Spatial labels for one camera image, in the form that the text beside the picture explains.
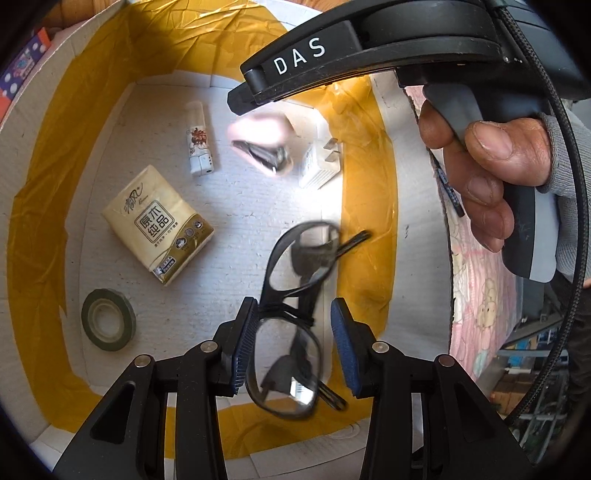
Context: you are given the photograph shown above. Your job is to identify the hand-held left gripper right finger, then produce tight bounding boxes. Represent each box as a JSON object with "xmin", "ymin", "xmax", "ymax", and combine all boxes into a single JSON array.
[{"xmin": 331, "ymin": 296, "xmax": 536, "ymax": 480}]

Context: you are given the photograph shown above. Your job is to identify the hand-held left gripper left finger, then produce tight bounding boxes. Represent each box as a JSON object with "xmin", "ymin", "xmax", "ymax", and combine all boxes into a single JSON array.
[{"xmin": 51, "ymin": 296, "xmax": 259, "ymax": 480}]

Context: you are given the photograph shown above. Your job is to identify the black frame glasses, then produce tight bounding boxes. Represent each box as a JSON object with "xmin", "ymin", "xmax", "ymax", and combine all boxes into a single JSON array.
[{"xmin": 245, "ymin": 220, "xmax": 372, "ymax": 421}]

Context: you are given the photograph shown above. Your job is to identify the white cardboard box yellow tape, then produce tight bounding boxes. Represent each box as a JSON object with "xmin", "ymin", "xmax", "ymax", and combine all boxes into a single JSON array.
[{"xmin": 0, "ymin": 0, "xmax": 455, "ymax": 472}]

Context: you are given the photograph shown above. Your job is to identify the beige tissue packet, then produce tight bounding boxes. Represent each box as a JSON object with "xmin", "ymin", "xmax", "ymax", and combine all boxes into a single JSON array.
[{"xmin": 102, "ymin": 166, "xmax": 215, "ymax": 287}]

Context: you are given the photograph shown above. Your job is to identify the green tape roll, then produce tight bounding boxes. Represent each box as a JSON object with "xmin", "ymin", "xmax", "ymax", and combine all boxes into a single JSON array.
[{"xmin": 81, "ymin": 288, "xmax": 138, "ymax": 354}]

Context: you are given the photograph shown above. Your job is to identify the white charger plug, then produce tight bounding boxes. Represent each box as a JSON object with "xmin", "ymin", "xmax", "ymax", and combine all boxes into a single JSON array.
[{"xmin": 298, "ymin": 136, "xmax": 346, "ymax": 190}]

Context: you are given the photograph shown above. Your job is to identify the pink metal clipper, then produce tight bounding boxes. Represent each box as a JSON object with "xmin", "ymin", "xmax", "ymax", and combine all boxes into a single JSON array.
[{"xmin": 227, "ymin": 114, "xmax": 295, "ymax": 179}]

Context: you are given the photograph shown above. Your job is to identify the white floral printed lighter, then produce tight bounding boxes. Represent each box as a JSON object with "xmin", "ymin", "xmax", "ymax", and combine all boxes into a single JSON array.
[{"xmin": 184, "ymin": 100, "xmax": 218, "ymax": 177}]

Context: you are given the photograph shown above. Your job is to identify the person's right forearm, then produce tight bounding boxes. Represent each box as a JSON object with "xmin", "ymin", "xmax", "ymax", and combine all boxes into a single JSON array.
[{"xmin": 536, "ymin": 110, "xmax": 591, "ymax": 288}]

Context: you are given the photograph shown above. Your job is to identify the person's right hand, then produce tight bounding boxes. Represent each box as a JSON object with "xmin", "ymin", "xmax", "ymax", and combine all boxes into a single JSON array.
[{"xmin": 417, "ymin": 100, "xmax": 554, "ymax": 251}]

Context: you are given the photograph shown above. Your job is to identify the pink printed blanket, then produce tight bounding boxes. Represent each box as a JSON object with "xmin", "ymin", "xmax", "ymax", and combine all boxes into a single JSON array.
[{"xmin": 450, "ymin": 217, "xmax": 520, "ymax": 370}]

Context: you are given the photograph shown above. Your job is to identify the black marker pen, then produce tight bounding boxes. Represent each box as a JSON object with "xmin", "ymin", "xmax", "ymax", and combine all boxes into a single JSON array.
[{"xmin": 436, "ymin": 164, "xmax": 466, "ymax": 219}]

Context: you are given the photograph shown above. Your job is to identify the cluttered storage shelf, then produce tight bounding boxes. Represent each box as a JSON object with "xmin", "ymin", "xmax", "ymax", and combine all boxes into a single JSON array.
[{"xmin": 489, "ymin": 314, "xmax": 591, "ymax": 462}]

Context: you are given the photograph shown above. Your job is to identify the blue dotted colourful box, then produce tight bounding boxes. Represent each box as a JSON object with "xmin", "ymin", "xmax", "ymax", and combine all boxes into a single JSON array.
[{"xmin": 0, "ymin": 27, "xmax": 52, "ymax": 109}]

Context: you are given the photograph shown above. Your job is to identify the black braided cable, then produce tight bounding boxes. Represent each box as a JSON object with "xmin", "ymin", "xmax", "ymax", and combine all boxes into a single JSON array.
[{"xmin": 487, "ymin": 0, "xmax": 591, "ymax": 428}]

